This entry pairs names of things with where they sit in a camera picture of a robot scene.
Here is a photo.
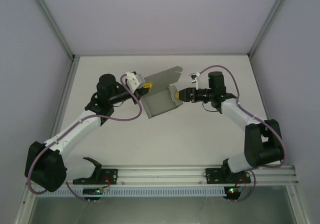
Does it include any grey paper box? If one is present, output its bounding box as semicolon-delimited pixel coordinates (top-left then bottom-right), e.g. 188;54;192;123
139;65;185;119

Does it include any right circuit board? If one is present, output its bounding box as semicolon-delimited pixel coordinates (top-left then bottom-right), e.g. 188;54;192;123
223;185;245;200

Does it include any circuit board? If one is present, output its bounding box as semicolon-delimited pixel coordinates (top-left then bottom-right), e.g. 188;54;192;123
82;187;112;196
223;185;245;200

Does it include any left circuit board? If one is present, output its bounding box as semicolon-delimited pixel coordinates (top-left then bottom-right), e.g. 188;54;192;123
82;187;112;196

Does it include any aluminium left lower strut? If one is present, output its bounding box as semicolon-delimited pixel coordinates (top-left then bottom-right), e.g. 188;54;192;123
13;185;38;224

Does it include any aluminium strut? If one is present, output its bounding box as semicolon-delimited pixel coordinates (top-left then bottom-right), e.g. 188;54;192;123
13;185;38;224
286;183;308;224

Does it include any aluminium right lower strut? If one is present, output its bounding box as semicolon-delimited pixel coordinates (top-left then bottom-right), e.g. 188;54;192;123
286;183;308;224

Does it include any aluminium side rail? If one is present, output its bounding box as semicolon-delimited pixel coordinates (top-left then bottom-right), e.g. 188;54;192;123
39;55;80;167

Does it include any aluminium mounting rail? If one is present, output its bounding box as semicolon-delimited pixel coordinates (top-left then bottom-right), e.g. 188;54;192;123
26;165;300;185

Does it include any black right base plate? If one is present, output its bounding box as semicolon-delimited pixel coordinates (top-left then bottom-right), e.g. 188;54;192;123
204;167;252;184

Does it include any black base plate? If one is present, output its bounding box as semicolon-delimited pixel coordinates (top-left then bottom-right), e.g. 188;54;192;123
72;168;119;185
204;167;252;184

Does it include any aluminium right frame post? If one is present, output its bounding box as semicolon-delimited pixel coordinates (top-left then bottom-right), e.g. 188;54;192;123
247;0;295;58

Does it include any aluminium frame post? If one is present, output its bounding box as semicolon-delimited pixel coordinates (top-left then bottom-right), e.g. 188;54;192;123
26;0;77;59
247;0;295;58

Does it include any aluminium left frame post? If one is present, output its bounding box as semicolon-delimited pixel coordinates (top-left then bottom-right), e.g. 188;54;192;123
26;0;77;59

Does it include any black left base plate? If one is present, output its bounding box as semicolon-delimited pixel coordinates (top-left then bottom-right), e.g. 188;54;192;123
72;168;119;185

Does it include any light blue slotted cable duct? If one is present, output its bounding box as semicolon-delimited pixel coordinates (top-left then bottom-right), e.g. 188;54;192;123
36;186;226;198

